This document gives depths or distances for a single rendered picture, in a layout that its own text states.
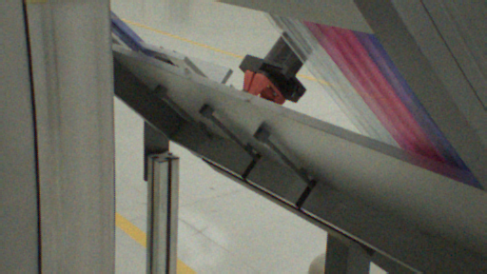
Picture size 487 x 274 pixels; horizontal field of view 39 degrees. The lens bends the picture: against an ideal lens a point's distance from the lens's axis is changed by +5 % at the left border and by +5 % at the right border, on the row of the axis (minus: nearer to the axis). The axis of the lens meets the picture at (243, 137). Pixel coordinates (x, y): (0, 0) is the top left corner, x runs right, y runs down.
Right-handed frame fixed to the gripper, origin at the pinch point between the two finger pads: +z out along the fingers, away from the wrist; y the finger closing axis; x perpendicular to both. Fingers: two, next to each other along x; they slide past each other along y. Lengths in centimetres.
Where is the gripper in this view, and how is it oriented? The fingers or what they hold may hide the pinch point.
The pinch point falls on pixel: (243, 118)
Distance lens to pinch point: 100.9
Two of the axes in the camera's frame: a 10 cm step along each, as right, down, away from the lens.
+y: 6.1, 2.8, -7.4
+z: -5.7, 8.0, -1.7
